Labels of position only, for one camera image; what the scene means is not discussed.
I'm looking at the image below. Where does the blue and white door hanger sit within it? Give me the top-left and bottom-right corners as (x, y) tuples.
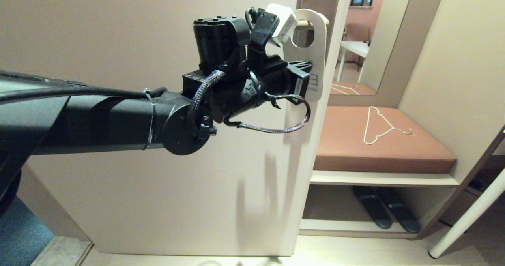
(282, 8), (330, 103)

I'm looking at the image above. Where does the brown bench seat cushion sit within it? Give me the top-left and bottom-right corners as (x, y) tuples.
(314, 107), (457, 175)

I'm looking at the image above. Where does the white wire clothes hanger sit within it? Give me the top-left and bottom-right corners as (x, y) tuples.
(363, 107), (413, 146)

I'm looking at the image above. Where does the white bench seat board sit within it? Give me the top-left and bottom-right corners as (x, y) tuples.
(310, 170), (459, 188)

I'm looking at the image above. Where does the white table leg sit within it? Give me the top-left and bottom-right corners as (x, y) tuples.
(428, 167), (505, 260)

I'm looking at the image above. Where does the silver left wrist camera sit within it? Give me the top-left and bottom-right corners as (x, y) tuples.
(265, 4), (297, 47)

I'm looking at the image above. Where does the white bench base board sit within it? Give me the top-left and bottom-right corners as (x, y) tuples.
(299, 219), (419, 241)

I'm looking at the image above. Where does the braided left arm cable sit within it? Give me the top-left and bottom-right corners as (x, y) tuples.
(187, 69), (311, 136)

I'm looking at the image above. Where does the black left camera mount bracket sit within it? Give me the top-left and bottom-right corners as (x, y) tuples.
(247, 11), (288, 77)

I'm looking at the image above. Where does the beige room door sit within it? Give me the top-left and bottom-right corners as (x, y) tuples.
(0, 0), (355, 257)

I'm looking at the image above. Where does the wall mirror brown frame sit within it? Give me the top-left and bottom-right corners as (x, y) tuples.
(329, 0), (448, 109)

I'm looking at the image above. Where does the black slipper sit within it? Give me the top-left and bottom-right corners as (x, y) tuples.
(377, 187), (421, 235)
(352, 186), (393, 230)

